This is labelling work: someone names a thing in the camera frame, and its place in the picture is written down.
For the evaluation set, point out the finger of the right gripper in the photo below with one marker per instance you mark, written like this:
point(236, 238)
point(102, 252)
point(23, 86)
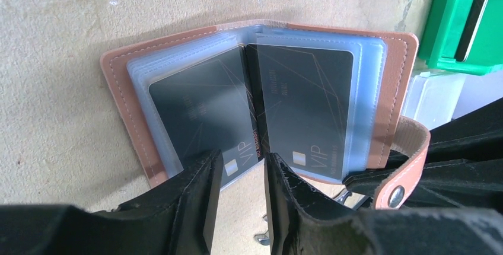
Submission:
point(449, 184)
point(473, 140)

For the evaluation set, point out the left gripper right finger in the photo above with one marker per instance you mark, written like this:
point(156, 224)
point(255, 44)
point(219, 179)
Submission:
point(303, 220)

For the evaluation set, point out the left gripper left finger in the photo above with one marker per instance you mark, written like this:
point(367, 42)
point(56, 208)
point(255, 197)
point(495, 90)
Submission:
point(176, 217)

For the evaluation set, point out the brown leather card holder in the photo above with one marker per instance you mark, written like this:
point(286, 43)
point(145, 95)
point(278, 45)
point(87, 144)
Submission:
point(382, 67)

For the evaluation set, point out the white card in bin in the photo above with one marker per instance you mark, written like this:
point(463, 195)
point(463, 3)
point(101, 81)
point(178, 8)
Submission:
point(472, 24)

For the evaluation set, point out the right black credit card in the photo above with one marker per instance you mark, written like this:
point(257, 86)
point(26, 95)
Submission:
point(302, 105)

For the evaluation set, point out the silver open-end wrench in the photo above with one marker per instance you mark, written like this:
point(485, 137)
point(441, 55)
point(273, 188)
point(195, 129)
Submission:
point(340, 198)

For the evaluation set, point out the clear plastic screw box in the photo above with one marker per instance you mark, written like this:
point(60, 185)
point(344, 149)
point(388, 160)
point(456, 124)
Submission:
point(431, 97)

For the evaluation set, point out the green plastic bin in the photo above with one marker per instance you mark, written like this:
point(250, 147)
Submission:
point(442, 33)

